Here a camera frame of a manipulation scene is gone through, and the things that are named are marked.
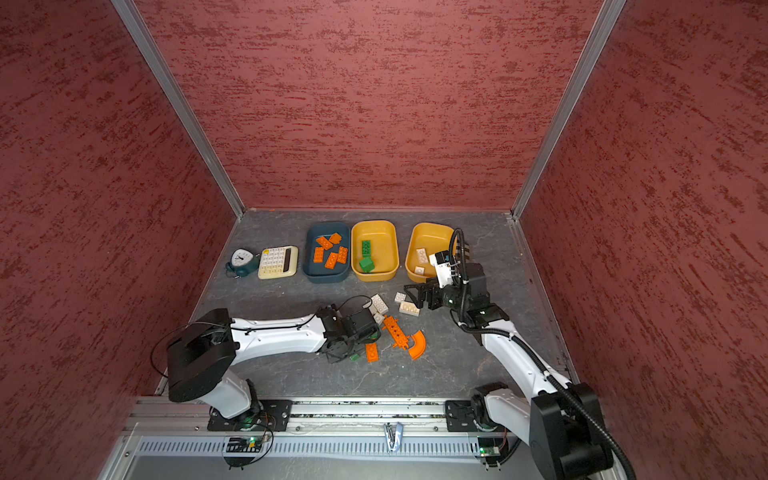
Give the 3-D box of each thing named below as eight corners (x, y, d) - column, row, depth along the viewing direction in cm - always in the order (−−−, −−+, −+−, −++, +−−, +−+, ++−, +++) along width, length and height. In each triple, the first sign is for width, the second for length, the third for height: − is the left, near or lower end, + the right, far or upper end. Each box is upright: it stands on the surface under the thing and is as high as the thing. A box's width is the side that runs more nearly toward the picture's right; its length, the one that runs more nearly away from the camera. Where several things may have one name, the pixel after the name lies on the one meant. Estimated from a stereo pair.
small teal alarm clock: (229, 281, 102) (222, 273, 98) (239, 256, 109) (233, 247, 105) (254, 281, 102) (248, 273, 98) (263, 256, 109) (258, 247, 105)
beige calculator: (260, 279, 103) (256, 274, 100) (264, 253, 110) (261, 248, 107) (297, 275, 104) (294, 270, 102) (298, 249, 111) (296, 244, 109)
